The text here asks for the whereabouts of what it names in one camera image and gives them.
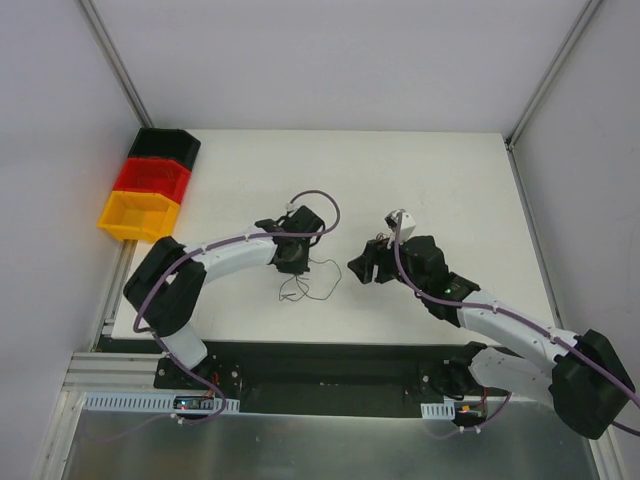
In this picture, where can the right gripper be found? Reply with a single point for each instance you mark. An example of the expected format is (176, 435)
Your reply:
(382, 258)

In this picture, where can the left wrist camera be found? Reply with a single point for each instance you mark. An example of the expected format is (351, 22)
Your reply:
(302, 220)

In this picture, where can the red storage bin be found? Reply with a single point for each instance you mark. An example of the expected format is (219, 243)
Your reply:
(154, 175)

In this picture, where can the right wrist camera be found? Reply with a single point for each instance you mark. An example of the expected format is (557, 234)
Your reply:
(401, 224)

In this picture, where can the black storage bin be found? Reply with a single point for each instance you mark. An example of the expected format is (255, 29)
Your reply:
(172, 144)

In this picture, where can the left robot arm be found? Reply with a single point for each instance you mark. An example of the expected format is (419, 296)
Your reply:
(166, 285)

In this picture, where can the right white cable duct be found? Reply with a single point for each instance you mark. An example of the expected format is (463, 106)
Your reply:
(438, 411)

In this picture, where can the yellow storage bin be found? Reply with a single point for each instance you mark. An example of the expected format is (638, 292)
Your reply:
(138, 216)

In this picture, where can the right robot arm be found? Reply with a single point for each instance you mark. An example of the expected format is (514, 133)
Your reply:
(580, 377)

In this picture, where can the right aluminium frame post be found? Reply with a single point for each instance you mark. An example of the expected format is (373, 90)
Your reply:
(578, 29)

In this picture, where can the left aluminium frame post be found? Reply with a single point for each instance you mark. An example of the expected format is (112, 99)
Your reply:
(107, 46)

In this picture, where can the white cable duct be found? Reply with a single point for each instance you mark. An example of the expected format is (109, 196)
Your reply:
(159, 403)
(438, 411)

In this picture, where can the aluminium frame post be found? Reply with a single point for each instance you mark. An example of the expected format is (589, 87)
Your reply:
(578, 29)
(107, 46)

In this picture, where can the left white cable duct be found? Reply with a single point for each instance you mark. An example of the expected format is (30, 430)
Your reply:
(159, 403)

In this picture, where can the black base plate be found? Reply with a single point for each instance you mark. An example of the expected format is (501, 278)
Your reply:
(384, 381)

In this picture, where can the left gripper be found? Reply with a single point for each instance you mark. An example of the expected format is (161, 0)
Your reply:
(293, 265)

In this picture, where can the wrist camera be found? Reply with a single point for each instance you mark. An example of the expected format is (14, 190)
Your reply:
(401, 224)
(302, 220)

